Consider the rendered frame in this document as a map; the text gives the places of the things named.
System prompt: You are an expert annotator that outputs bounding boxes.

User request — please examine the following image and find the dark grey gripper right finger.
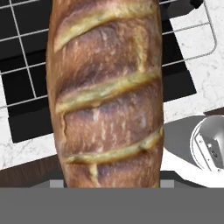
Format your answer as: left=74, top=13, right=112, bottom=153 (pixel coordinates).
left=158, top=171, right=205, bottom=189

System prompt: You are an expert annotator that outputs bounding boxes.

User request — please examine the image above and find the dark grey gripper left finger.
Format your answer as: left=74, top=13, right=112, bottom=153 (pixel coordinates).
left=30, top=171, right=68, bottom=189

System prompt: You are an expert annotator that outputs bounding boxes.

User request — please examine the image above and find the white round object grey centre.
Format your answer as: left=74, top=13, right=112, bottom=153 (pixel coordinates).
left=160, top=114, right=224, bottom=189

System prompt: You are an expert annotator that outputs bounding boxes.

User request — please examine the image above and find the black toaster oven door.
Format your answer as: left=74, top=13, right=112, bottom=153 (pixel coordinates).
left=0, top=0, right=198, bottom=144

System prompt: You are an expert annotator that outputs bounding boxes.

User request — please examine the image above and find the brown baguette bread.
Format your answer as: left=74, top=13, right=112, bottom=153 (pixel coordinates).
left=45, top=0, right=165, bottom=189

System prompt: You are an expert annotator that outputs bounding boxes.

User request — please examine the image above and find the white wire oven rack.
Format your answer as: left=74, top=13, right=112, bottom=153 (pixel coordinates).
left=0, top=0, right=219, bottom=110

